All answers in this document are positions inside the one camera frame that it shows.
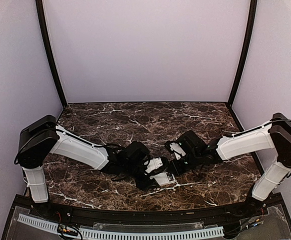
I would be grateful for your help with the white remote control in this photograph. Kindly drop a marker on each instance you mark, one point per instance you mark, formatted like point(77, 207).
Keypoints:
point(164, 178)

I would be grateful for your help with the left black frame post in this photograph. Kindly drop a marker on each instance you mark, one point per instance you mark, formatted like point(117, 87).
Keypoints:
point(49, 53)

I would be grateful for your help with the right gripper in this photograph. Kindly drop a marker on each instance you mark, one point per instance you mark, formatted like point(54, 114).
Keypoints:
point(177, 170)

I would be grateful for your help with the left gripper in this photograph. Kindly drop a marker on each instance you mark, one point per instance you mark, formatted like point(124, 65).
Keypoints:
point(146, 183)

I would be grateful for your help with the black front rail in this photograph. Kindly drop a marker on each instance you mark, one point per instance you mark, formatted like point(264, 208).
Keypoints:
point(89, 216)

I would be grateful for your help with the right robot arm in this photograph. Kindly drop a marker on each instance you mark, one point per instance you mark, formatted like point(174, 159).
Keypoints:
point(191, 151)

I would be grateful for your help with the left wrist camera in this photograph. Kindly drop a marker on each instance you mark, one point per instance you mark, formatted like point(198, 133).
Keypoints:
point(156, 166)

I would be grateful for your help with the black frame post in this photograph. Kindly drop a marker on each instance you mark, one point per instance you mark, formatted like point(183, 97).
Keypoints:
point(244, 52)
point(49, 53)

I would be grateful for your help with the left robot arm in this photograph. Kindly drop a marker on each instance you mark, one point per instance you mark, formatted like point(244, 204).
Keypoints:
point(45, 137)

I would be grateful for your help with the right black frame post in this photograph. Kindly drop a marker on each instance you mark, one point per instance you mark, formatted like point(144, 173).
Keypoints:
point(244, 52)

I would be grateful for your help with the white slotted cable duct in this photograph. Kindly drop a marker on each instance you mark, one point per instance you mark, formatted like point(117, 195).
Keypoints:
point(86, 233)

